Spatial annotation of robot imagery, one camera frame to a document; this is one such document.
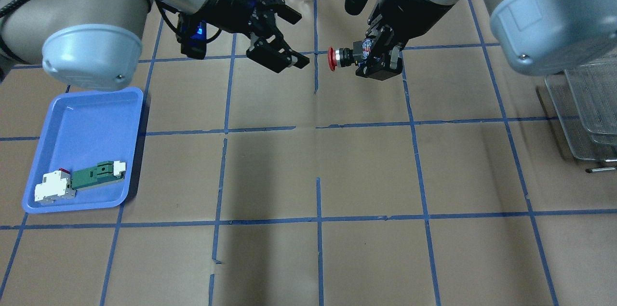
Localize red emergency push button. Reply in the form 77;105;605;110
327;38;374;71

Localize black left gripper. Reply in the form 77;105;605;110
175;0;310;73

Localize wire mesh shelf rack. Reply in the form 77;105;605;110
544;60;617;174

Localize green terminal block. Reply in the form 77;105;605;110
71;160;126;190

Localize white circuit breaker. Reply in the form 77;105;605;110
34;168;76;204

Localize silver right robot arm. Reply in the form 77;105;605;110
327;0;617;80

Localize blue plastic tray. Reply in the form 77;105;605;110
22;87;145;214

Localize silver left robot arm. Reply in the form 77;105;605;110
1;0;309;91

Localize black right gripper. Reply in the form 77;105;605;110
344;0;457;80

